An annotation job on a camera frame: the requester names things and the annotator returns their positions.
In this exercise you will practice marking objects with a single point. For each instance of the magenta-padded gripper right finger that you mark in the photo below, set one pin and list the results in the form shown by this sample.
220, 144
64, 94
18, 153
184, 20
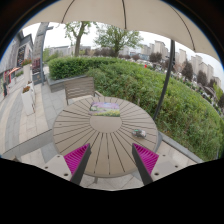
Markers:
146, 159

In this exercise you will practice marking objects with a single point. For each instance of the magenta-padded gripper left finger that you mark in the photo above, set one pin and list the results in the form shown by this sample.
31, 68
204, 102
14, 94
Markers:
75, 160

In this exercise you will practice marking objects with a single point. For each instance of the grey clear-shell computer mouse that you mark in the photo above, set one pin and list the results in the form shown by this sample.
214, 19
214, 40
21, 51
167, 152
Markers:
139, 133

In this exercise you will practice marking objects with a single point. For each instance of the flower-print mouse pad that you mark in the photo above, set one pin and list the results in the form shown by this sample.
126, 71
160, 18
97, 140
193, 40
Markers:
104, 109

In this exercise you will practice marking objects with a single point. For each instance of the green hedge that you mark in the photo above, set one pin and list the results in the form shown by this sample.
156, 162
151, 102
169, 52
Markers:
150, 90

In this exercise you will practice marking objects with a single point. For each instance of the brown slatted outdoor chair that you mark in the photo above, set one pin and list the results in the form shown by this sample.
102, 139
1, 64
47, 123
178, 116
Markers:
79, 87

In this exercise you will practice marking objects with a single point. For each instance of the white flower planter box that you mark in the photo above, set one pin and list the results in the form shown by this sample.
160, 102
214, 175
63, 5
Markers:
27, 100

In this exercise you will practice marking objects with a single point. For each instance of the dark curved parasol pole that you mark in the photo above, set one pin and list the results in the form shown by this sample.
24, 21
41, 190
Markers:
165, 83

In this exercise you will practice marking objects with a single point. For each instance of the far apartment buildings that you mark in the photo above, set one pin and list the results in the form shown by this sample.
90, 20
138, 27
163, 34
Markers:
200, 66

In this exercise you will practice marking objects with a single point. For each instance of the grey stone pillar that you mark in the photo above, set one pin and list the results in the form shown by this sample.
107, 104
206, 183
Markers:
38, 50

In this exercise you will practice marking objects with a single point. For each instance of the dark-fronted shop building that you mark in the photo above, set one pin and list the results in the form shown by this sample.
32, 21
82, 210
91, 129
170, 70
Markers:
20, 53

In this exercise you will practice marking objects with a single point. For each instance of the bare-trunk leaning tree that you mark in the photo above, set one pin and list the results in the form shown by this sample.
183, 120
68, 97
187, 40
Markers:
78, 40

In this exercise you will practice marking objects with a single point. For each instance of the round-crowned green tree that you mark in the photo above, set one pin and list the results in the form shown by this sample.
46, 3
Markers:
116, 36

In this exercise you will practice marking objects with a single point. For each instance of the beige parasol canopy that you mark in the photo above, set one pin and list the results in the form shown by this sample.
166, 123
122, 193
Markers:
133, 15

